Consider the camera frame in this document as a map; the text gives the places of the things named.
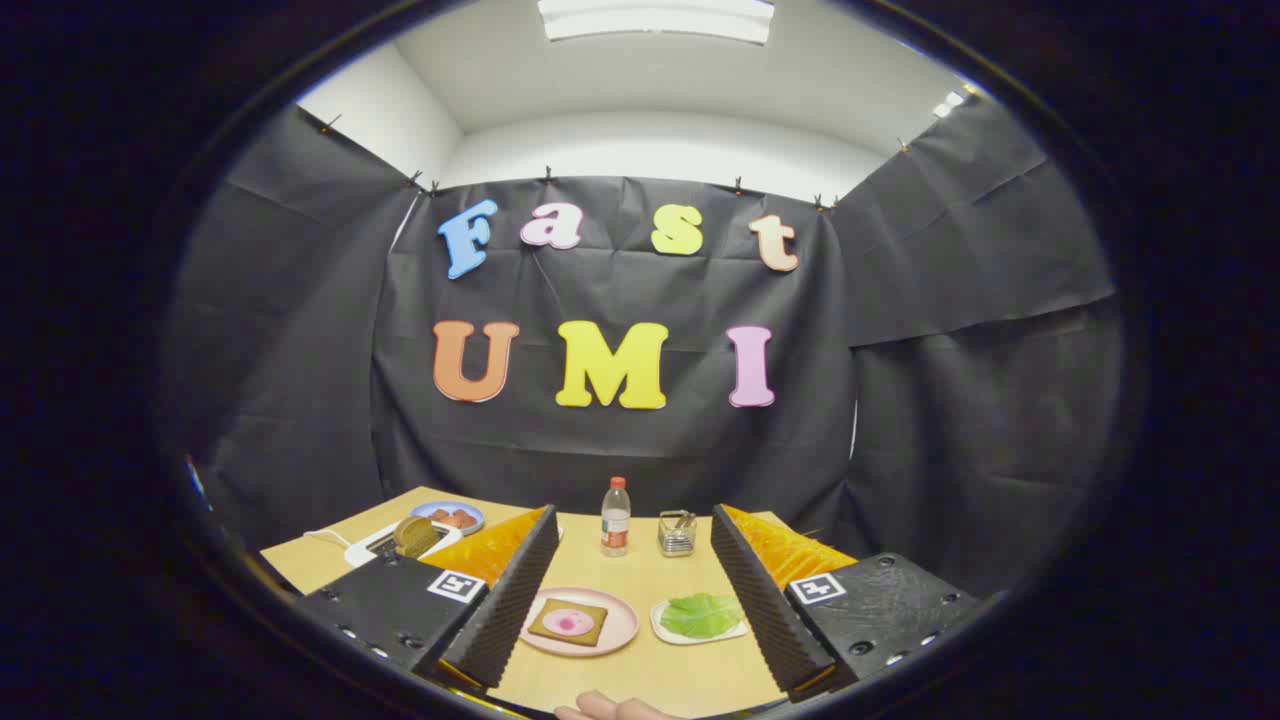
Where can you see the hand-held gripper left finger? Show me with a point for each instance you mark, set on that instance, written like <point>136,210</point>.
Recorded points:
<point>515,590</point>

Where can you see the pink ham slice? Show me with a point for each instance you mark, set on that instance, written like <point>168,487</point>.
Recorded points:
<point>568,622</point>

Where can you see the black backdrop cloth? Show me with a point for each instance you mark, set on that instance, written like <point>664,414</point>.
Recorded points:
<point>620,440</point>

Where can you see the green lettuce leaf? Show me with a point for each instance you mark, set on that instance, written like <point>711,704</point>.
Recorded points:
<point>702,615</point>

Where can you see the rectangular ceiling light panel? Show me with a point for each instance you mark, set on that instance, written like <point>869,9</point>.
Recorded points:
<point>655,18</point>

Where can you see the white toaster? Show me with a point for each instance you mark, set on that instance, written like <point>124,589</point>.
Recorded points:
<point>362,550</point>

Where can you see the blue round plate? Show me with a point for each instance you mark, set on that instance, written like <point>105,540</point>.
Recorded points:
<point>425,512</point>

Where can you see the pink round plate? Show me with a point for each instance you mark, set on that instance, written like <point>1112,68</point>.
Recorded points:
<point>615,625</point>

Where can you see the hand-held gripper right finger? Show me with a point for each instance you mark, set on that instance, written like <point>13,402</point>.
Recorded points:
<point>760,600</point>

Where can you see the toasted brown bread slice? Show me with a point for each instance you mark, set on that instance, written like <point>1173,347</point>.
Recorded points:
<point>415,535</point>

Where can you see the clear bottle red cap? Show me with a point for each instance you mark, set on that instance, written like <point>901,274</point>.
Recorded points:
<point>616,520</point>

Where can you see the small white plate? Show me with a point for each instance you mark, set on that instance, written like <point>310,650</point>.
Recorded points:
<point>665,628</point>

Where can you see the brown bread slice with ham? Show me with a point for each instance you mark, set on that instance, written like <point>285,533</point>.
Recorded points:
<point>545,628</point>

